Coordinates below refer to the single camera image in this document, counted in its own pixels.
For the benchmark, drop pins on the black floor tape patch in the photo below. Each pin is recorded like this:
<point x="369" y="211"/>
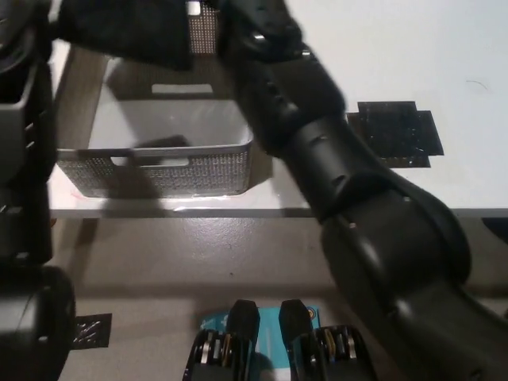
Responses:
<point x="93" y="331"/>

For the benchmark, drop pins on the dark rounded object under table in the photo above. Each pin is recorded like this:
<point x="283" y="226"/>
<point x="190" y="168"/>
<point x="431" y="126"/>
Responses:
<point x="496" y="228"/>

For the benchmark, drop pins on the black tape cross marker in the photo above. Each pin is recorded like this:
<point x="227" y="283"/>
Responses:
<point x="397" y="135"/>

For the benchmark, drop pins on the thin curved dark thread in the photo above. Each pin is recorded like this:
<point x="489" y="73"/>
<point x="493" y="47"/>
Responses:
<point x="478" y="83"/>

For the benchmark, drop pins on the dark green fabric lunch bag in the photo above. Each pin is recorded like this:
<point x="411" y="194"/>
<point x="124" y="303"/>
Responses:
<point x="131" y="31"/>

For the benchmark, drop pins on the clear tape strip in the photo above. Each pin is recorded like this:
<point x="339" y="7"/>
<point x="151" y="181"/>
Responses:
<point x="206" y="204"/>

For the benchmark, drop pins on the grey perforated plastic basket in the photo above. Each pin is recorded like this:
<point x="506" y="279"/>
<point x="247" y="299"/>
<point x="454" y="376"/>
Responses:
<point x="198" y="174"/>

